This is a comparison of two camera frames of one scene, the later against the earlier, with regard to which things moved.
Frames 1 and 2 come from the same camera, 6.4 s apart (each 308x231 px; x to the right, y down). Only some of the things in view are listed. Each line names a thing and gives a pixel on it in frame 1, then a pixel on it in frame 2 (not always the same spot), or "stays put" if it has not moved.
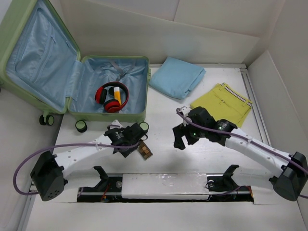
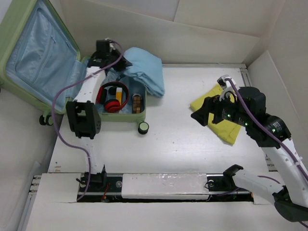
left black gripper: [129, 151] to [122, 64]
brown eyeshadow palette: [144, 151] to [136, 103]
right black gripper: [179, 131] to [201, 115]
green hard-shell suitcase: [41, 65] stays put
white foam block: [179, 186] stays put
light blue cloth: [176, 78] to [146, 70]
